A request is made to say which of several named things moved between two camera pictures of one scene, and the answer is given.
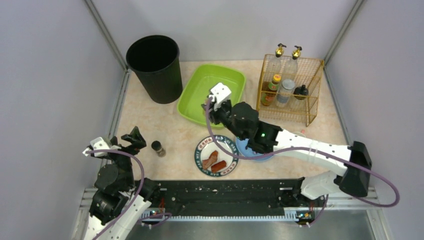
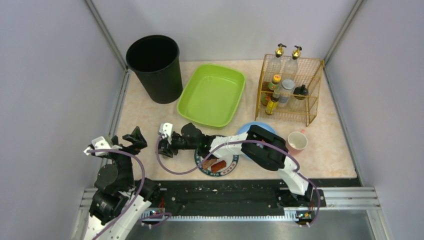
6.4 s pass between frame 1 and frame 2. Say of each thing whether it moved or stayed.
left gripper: stayed
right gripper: moved
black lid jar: stayed
